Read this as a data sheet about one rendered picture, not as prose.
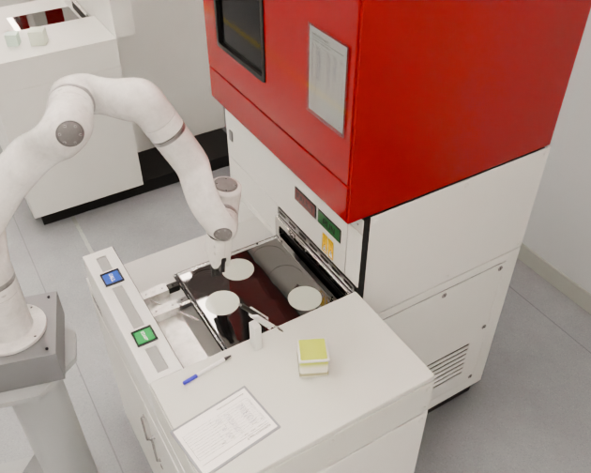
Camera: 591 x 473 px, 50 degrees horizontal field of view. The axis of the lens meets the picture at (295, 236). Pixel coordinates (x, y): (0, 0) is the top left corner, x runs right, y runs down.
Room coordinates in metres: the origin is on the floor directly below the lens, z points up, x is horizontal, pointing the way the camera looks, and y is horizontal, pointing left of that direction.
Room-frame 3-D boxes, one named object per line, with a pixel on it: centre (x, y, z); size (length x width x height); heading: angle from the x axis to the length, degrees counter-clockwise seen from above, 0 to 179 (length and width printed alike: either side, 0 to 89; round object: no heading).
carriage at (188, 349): (1.21, 0.34, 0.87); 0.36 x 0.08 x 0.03; 31
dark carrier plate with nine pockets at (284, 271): (1.36, 0.12, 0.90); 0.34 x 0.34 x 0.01; 31
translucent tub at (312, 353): (1.02, -0.04, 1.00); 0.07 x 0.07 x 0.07; 5
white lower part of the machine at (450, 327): (1.82, -0.26, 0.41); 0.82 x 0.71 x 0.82; 31
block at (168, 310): (1.28, 0.38, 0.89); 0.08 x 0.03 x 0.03; 121
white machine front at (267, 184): (1.64, 0.03, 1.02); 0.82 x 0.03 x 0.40; 31
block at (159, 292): (1.35, 0.42, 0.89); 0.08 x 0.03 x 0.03; 121
